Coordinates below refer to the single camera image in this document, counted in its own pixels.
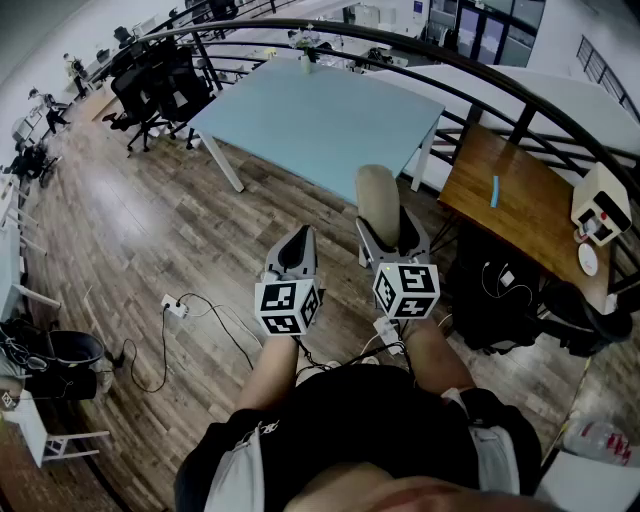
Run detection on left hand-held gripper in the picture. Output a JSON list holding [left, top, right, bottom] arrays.
[[253, 225, 324, 337]]

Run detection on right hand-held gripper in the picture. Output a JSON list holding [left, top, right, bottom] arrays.
[[355, 205, 442, 321]]

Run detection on beige cylindrical object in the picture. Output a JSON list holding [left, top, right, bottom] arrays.
[[355, 164, 402, 250]]

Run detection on person's right forearm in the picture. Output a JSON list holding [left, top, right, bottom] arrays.
[[399, 314, 477, 397]]

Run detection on person's left forearm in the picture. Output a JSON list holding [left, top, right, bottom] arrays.
[[234, 330, 302, 416]]

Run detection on small white power strip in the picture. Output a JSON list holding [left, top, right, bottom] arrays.
[[371, 315, 407, 357]]

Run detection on person's white shoe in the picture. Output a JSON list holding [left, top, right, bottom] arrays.
[[294, 359, 342, 387]]

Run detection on black backpack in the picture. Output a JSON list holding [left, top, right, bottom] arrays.
[[446, 223, 547, 352]]

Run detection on light blue table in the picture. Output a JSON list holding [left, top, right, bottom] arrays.
[[186, 56, 447, 207]]

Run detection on brown wooden side table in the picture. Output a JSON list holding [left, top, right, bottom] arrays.
[[436, 122, 620, 317]]

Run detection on person's black shirt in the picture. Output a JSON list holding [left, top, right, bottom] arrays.
[[172, 363, 544, 512]]

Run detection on black curved metal railing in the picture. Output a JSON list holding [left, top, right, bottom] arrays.
[[93, 18, 640, 214]]

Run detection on white round plate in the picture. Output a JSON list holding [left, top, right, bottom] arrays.
[[576, 241, 602, 277]]

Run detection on white vase with flowers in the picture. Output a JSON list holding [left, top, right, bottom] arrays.
[[286, 23, 322, 76]]

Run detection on group of black office chairs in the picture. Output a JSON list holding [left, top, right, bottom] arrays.
[[101, 38, 217, 153]]

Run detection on person's face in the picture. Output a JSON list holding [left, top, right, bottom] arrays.
[[283, 461, 566, 512]]

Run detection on clear plastic bag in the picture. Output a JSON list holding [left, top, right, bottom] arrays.
[[561, 418, 635, 468]]

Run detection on white desk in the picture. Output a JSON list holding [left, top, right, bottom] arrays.
[[0, 388, 112, 470]]

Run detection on black floor cable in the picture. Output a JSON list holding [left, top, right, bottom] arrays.
[[121, 291, 257, 395]]

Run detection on cream camera-shaped box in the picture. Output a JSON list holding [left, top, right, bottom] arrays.
[[570, 161, 633, 248]]

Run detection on person's grey harness strap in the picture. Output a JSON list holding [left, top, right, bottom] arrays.
[[468, 424, 522, 497], [203, 424, 267, 512]]

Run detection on black seat with cables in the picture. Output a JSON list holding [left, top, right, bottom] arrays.
[[0, 318, 107, 402]]

